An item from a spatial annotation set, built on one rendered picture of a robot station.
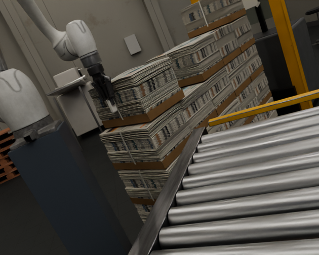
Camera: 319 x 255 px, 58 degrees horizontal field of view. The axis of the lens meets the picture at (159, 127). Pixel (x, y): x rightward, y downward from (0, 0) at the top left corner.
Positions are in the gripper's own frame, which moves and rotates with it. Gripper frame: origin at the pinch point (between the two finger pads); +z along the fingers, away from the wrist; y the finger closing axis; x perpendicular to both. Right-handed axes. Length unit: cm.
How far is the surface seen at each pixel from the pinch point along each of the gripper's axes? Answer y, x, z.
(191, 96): -18.8, -37.5, 14.2
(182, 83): -3, -54, 9
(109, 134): 9.0, 2.5, 13.9
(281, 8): -36, -166, -7
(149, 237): -66, 58, 17
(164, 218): -66, 52, 17
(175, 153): -19.0, -8.7, 33.1
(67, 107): 389, -206, 23
